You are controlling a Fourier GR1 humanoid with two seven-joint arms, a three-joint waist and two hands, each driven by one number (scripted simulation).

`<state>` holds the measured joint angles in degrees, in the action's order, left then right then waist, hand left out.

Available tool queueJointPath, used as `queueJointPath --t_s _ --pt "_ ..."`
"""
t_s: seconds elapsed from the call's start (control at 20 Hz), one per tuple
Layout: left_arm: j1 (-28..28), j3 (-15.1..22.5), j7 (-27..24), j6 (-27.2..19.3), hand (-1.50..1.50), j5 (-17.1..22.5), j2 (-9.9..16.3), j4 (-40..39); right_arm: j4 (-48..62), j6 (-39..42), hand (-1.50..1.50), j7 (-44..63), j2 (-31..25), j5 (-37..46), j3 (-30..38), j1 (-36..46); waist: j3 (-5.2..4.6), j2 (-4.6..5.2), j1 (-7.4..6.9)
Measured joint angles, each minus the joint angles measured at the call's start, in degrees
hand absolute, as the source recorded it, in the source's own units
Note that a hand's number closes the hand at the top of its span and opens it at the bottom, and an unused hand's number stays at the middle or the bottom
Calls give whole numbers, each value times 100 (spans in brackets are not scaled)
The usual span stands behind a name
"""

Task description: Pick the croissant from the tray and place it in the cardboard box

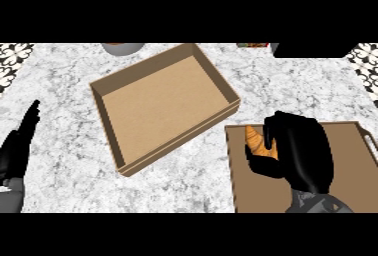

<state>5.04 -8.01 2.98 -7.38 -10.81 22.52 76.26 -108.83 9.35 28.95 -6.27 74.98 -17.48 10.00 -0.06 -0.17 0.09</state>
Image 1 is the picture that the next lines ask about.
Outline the black appliance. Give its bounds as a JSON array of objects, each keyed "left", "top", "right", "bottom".
[{"left": 270, "top": 42, "right": 360, "bottom": 59}]

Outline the grey round bowl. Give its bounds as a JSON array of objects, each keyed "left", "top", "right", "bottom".
[{"left": 101, "top": 42, "right": 145, "bottom": 57}]

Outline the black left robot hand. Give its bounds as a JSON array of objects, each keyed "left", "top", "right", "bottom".
[{"left": 0, "top": 99, "right": 41, "bottom": 188}]

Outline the cardboard box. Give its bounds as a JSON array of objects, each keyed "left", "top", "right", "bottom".
[{"left": 89, "top": 43, "right": 242, "bottom": 178}]

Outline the brown tray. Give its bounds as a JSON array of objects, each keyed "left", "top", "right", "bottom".
[{"left": 225, "top": 121, "right": 378, "bottom": 214}]

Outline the small colourful box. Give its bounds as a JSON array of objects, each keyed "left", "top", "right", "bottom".
[{"left": 236, "top": 42, "right": 270, "bottom": 48}]

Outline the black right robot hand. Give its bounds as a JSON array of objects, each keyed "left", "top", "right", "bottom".
[{"left": 244, "top": 110, "right": 335, "bottom": 195}]

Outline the orange croissant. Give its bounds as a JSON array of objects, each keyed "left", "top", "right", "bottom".
[{"left": 244, "top": 124, "right": 281, "bottom": 161}]

